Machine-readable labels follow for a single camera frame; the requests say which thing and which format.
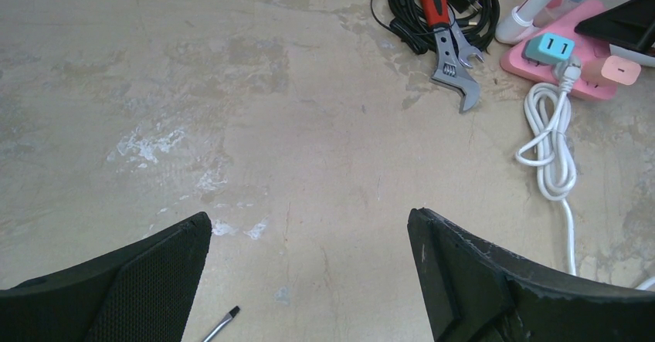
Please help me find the red handled adjustable wrench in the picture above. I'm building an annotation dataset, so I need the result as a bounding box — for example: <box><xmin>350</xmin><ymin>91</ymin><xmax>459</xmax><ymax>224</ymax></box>
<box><xmin>420</xmin><ymin>0</ymin><xmax>484</xmax><ymax>113</ymax></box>

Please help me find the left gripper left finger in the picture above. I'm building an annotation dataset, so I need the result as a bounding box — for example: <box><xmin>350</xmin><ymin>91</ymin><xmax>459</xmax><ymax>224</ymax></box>
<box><xmin>1</xmin><ymin>212</ymin><xmax>212</xmax><ymax>341</ymax></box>

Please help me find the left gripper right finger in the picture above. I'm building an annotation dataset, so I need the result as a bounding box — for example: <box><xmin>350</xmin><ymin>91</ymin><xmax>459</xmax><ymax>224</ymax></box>
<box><xmin>407</xmin><ymin>208</ymin><xmax>654</xmax><ymax>341</ymax></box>

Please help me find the salmon pink USB charger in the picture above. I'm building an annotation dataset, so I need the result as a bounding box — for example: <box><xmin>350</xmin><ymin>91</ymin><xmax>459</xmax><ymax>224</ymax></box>
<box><xmin>581</xmin><ymin>55</ymin><xmax>642</xmax><ymax>86</ymax></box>

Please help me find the teal USB charger plug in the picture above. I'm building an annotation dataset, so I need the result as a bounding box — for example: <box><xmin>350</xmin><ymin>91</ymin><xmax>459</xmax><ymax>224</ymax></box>
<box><xmin>521</xmin><ymin>32</ymin><xmax>575</xmax><ymax>66</ymax></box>

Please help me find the black coiled cable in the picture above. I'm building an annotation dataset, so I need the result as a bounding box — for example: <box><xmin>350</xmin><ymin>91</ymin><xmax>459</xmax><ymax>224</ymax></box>
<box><xmin>370</xmin><ymin>0</ymin><xmax>501</xmax><ymax>56</ymax></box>

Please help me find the yellow black screwdriver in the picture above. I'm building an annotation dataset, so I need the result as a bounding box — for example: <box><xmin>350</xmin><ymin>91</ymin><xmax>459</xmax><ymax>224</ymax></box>
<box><xmin>202</xmin><ymin>306</ymin><xmax>241</xmax><ymax>342</ymax></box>

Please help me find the white power cable with plug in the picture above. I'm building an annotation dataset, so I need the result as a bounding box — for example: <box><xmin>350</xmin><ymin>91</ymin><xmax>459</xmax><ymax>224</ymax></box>
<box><xmin>514</xmin><ymin>56</ymin><xmax>655</xmax><ymax>292</ymax></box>

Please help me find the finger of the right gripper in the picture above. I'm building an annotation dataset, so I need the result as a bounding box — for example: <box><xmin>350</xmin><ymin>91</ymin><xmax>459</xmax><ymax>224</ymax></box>
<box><xmin>575</xmin><ymin>0</ymin><xmax>654</xmax><ymax>52</ymax></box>

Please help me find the pink power strip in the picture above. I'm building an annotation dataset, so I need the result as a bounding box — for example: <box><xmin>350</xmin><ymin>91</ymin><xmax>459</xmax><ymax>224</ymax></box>
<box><xmin>500</xmin><ymin>0</ymin><xmax>620</xmax><ymax>100</ymax></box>

